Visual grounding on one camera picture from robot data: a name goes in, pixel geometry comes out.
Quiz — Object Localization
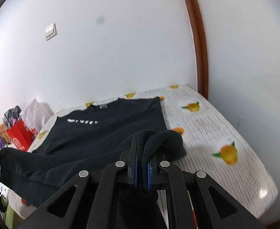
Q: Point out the black t-shirt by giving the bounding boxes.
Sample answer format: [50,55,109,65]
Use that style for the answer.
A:
[0,97,186,228]

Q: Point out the plaid clothes in red bag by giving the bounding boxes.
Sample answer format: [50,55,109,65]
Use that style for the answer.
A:
[2,106,22,129]

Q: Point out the red paper shopping bag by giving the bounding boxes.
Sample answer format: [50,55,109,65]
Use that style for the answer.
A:
[7,119,38,152]

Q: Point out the green bed sheet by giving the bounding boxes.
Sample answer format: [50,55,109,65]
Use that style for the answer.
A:
[5,204,23,229]

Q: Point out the white box with fruit print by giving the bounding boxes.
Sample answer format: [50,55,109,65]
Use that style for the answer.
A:
[27,85,277,228]

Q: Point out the white Miniso plastic bag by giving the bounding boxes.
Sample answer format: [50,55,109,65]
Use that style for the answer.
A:
[20,98,53,136]

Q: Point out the brown wooden door frame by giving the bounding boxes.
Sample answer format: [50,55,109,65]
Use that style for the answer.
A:
[184,0,209,99]

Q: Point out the white wall light switch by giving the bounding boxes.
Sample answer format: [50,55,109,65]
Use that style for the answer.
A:
[44,23,57,41]

